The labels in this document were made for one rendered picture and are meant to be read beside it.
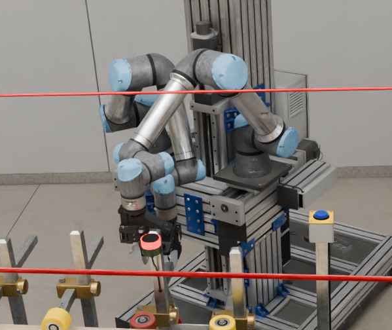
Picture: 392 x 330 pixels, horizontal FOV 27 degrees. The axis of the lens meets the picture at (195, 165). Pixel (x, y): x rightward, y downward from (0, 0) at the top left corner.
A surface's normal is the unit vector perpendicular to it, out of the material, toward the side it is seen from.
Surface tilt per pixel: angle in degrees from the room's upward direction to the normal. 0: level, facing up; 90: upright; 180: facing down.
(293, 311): 0
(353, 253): 0
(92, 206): 0
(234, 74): 84
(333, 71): 90
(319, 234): 90
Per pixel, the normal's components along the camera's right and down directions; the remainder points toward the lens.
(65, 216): -0.08, -0.90
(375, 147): -0.11, 0.43
